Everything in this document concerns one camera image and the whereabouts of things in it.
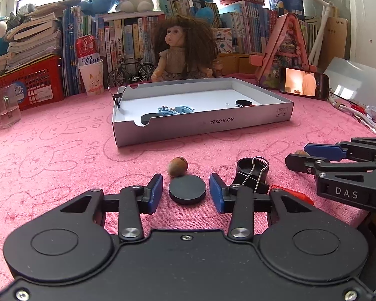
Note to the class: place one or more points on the pink triangular toy house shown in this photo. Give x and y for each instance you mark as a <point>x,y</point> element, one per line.
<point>288,47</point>

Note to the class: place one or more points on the brown cardboard box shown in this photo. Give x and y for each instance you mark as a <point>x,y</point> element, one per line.
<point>336,37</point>

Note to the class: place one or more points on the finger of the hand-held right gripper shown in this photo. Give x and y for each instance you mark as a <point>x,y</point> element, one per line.
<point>300,162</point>
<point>326,151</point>

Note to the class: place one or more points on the blue claw hair clip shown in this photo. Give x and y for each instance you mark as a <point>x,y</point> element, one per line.
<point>185,109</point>

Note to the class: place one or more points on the wooden drawer unit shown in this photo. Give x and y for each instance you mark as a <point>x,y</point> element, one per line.
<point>238,64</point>

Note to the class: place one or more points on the pink rabbit-print towel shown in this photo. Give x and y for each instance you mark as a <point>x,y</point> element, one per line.
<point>65,150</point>

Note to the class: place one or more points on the white cardboard box tray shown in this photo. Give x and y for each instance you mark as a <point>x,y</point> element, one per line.
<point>191,100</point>

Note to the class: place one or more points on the colourful stationery carton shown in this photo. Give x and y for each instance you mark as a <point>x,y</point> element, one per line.
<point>222,40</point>

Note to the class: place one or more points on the white flat box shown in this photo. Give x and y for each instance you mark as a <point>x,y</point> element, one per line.
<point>357,78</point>

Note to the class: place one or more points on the red beer can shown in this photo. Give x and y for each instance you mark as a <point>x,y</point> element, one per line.
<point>87,47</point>

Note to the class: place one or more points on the black round cap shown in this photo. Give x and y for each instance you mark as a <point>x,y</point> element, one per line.
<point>147,117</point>
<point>242,102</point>
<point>242,167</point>
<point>187,189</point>

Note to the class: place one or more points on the red plastic crate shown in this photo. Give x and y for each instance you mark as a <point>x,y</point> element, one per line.
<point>37,81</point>

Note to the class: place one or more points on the brown hazelnut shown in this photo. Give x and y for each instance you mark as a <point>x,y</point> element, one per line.
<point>301,153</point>
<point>177,166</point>

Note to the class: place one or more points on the stack of lying books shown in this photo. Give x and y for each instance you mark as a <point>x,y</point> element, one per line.
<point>34,44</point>

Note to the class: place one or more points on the black model bicycle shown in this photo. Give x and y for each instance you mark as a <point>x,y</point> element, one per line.
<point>134,76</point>

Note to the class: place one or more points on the white pipe stand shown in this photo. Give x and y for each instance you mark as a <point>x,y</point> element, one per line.
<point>321,34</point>

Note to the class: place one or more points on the white paper cup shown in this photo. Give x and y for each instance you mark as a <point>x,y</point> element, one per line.
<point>92,78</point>

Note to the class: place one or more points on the red plastic clip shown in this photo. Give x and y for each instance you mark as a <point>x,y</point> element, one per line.
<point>302,197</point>

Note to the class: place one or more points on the small brown jar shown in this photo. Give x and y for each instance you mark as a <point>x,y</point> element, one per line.
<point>218,69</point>

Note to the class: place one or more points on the black smartphone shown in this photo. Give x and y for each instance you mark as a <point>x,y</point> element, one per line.
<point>300,83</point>

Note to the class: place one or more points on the grey cloth bundle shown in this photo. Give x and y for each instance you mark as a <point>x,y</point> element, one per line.
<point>23,11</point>

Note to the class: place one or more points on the clear glass mug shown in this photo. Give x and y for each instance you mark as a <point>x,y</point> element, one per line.
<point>9,113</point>

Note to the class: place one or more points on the blue bear hair clip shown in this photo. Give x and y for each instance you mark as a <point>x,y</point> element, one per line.
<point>166,111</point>

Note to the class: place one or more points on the brown-haired doll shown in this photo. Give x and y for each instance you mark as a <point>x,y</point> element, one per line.
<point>175,56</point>

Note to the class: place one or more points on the black binder clip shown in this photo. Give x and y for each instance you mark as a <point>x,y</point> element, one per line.
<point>260,188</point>
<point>118,100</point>

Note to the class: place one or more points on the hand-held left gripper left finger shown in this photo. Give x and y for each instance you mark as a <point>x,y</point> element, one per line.
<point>155,194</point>

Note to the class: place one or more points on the white crumpled paper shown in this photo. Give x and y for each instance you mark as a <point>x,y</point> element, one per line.
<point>373,111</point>

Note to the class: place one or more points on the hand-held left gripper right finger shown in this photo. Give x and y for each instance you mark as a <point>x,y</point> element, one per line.
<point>216,194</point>

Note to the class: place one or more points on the row of upright books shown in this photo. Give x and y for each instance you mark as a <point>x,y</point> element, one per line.
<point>128,37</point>

